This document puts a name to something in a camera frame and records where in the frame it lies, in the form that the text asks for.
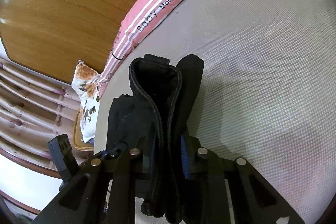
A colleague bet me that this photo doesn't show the pink striped bed sheet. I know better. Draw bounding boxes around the pink striped bed sheet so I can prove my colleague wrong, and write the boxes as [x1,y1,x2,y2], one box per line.
[101,0,256,94]

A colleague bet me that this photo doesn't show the white mesh bed mat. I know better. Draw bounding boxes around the white mesh bed mat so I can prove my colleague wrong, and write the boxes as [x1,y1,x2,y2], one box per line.
[93,0,336,224]

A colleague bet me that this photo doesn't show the brown wooden panel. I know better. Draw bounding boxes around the brown wooden panel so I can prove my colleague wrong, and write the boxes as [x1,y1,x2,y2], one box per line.
[0,0,191,83]

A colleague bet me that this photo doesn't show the floral pillow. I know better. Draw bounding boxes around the floral pillow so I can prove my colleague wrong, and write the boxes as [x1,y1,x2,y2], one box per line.
[71,60,101,143]

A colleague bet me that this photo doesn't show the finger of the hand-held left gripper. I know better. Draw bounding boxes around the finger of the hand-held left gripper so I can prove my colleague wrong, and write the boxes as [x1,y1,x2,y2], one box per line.
[100,144,128,160]

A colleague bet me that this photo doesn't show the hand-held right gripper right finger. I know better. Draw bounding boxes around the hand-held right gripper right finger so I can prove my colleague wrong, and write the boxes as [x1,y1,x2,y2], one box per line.
[181,135,307,224]

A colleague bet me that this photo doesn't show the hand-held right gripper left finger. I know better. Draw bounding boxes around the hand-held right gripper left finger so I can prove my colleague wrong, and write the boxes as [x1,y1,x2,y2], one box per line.
[31,135,158,224]

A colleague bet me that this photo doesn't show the black pants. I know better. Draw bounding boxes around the black pants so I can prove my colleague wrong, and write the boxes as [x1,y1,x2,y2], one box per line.
[106,54,205,224]

